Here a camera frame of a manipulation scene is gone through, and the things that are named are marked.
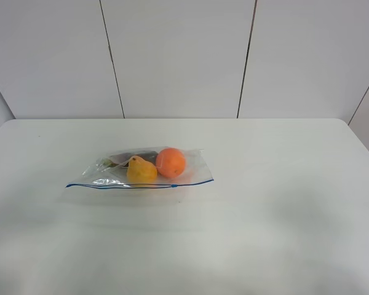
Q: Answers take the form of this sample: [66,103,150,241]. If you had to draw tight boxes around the clear plastic zip bag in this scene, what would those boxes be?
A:
[60,146,213,207]

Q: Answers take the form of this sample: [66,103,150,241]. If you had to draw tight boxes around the orange fruit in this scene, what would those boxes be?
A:
[156,147,187,179]

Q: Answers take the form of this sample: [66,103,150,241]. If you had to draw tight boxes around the yellow pear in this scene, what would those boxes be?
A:
[127,156,157,186]

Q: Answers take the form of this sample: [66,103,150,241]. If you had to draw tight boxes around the dark purple eggplant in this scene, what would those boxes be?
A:
[108,151,158,168]

